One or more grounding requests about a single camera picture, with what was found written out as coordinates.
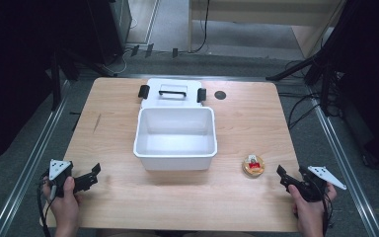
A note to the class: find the black metal stand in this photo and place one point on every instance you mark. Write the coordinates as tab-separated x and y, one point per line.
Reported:
56	82

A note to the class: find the white plastic storage box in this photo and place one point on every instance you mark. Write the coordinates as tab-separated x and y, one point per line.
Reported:
175	141

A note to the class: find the black curtain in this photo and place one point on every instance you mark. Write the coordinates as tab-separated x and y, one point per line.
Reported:
16	72
371	82

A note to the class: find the round yellow and red pack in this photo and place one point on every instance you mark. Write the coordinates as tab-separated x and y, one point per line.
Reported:
253	166

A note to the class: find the black round table cap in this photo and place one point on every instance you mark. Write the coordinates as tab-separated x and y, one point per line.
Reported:
220	95

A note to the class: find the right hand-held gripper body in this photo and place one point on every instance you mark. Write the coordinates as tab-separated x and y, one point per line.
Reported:
316	184

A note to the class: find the black tripod stand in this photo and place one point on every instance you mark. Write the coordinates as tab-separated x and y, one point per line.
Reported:
296	67

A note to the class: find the dark cabinet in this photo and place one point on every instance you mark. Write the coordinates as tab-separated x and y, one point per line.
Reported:
110	29

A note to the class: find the person's right hand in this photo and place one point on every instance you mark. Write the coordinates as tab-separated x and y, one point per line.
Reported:
309	210

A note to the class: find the aluminium rail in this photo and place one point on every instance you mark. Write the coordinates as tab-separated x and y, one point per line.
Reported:
29	164
339	154

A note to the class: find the person's left hand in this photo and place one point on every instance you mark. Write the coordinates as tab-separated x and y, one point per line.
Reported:
65	205

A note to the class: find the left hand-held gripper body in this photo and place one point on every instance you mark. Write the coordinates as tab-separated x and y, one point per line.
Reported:
59	169

